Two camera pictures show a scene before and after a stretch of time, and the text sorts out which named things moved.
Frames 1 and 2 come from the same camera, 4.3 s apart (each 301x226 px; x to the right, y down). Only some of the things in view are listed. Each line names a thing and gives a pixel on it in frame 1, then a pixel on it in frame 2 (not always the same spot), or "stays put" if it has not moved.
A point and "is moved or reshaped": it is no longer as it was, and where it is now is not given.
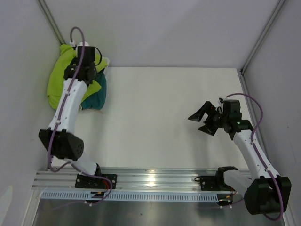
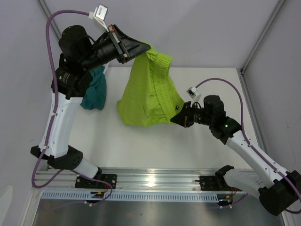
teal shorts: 97,100 stays put
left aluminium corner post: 45,10 stays put
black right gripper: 198,116 to 183,118
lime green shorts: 56,78 is moved or reshaped
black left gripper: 95,67 to 125,45
